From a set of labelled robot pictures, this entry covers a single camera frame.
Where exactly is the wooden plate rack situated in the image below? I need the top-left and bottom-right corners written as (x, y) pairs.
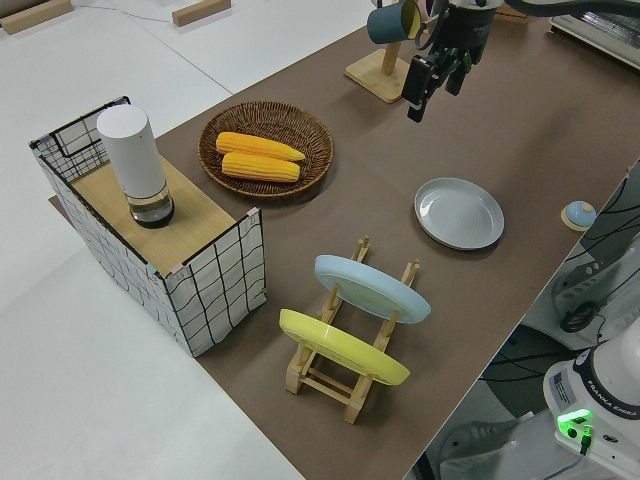
top-left (284, 233), bottom-right (422, 425)

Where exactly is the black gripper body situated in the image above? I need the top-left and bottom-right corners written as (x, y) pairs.
top-left (422, 0), bottom-right (501, 69)

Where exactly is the yellow plate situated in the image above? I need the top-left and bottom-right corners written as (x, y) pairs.
top-left (278, 308), bottom-right (411, 386)

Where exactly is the wire grid box with shelf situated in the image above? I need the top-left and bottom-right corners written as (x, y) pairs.
top-left (28, 97), bottom-right (266, 359)

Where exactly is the brown wicker basket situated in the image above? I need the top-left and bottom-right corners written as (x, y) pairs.
top-left (198, 101), bottom-right (335, 200)

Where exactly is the blue desk bell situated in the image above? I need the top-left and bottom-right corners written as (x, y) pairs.
top-left (562, 200), bottom-right (596, 232)

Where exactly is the gray plate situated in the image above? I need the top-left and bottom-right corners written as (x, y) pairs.
top-left (413, 177), bottom-right (506, 251)

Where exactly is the white toaster oven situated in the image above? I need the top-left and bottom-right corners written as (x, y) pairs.
top-left (547, 0), bottom-right (640, 71)

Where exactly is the black base cable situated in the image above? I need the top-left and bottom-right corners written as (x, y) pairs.
top-left (574, 424), bottom-right (596, 457)

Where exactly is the dark blue mug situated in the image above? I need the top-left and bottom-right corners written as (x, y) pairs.
top-left (367, 0), bottom-right (424, 44)

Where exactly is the wooden mug rack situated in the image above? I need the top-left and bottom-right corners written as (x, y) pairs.
top-left (344, 22), bottom-right (431, 105)

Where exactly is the white cylinder bottle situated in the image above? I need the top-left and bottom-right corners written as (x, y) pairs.
top-left (96, 104), bottom-right (176, 230)

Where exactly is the brown table mat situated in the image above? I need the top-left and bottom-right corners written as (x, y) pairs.
top-left (48, 14), bottom-right (640, 480)

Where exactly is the yellow corn cob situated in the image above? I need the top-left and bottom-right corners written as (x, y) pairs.
top-left (220, 152), bottom-right (301, 184)
top-left (215, 131), bottom-right (307, 164)

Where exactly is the light blue plate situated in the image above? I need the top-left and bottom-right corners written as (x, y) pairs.
top-left (313, 254), bottom-right (432, 326)

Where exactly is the black power adapter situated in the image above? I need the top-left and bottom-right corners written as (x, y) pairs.
top-left (559, 302), bottom-right (597, 334)

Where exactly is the light wooden block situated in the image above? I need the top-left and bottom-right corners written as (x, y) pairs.
top-left (0, 0), bottom-right (76, 35)
top-left (171, 0), bottom-right (232, 27)

